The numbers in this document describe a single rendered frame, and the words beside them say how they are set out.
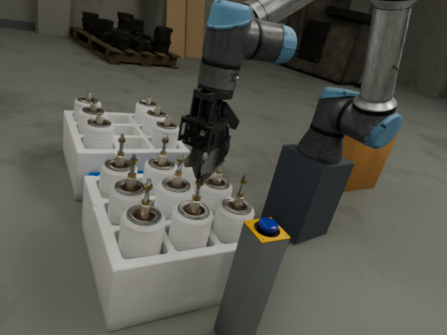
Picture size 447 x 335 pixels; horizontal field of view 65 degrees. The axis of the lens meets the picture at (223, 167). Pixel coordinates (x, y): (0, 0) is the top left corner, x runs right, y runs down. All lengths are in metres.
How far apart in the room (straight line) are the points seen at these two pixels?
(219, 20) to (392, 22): 0.47
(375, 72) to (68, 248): 0.95
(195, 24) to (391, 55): 3.66
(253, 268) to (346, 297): 0.50
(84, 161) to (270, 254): 0.72
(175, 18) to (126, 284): 3.75
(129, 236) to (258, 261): 0.27
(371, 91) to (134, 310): 0.81
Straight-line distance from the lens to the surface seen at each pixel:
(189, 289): 0.88
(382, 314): 1.18
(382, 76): 1.03
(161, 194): 0.90
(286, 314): 1.02
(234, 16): 0.65
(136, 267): 0.77
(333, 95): 1.15
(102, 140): 1.23
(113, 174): 0.95
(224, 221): 0.86
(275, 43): 0.72
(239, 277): 0.77
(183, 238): 0.82
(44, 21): 4.27
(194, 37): 4.50
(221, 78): 0.67
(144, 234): 0.76
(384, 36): 1.00
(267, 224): 0.70
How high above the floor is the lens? 0.70
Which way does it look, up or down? 25 degrees down
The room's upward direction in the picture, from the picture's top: 13 degrees clockwise
